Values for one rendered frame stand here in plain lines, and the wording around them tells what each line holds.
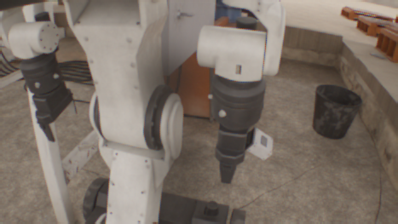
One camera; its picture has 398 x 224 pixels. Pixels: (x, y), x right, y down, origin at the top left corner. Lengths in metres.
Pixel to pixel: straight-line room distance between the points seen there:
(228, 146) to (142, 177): 0.23
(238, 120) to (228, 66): 0.09
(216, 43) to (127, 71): 0.17
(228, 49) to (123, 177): 0.39
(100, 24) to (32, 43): 0.17
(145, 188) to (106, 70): 0.28
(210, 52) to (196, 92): 1.34
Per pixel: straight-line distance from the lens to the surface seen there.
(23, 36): 0.59
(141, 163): 0.61
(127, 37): 0.44
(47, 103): 0.65
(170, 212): 0.92
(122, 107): 0.52
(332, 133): 1.81
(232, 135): 0.46
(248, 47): 0.38
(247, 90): 0.41
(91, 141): 1.20
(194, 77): 1.69
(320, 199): 1.36
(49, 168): 1.04
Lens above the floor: 0.90
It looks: 29 degrees down
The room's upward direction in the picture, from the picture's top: 3 degrees clockwise
